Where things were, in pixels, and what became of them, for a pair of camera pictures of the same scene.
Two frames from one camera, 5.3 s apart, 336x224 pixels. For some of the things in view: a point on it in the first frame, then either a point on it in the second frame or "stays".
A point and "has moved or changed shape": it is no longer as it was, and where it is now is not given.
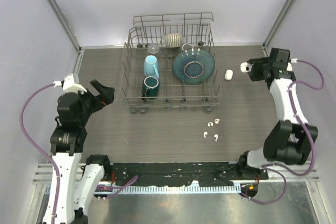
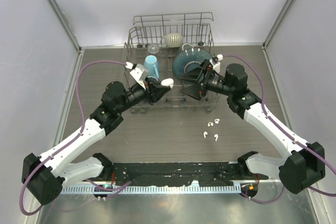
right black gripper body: x=259 y=66 to x=206 y=80
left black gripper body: x=91 y=103 to x=149 y=89
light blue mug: x=150 y=67 stays
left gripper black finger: x=100 y=88 to x=158 y=92
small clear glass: x=153 y=49 stays
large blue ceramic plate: x=193 y=66 stays
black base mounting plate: x=174 y=173 stays
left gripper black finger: x=107 y=94 to x=154 y=83
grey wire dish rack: x=171 y=61 stays
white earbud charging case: x=229 y=74 has moved or changed shape
